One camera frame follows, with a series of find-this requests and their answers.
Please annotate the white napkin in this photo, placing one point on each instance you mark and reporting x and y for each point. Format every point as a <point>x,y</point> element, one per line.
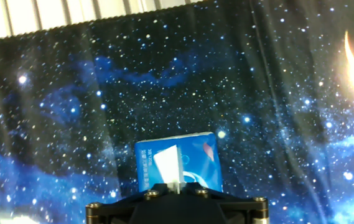
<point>169,165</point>

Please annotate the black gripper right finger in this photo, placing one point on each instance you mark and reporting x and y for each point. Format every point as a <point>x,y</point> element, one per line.
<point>245,210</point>

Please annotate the starry night sky tablecloth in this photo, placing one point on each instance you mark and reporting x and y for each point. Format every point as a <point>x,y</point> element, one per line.
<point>71,124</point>

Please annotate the blue tissue pack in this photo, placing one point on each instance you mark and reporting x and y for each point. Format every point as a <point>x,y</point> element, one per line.
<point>201,168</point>

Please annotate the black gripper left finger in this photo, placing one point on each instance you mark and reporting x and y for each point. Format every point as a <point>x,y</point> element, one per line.
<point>114,208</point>

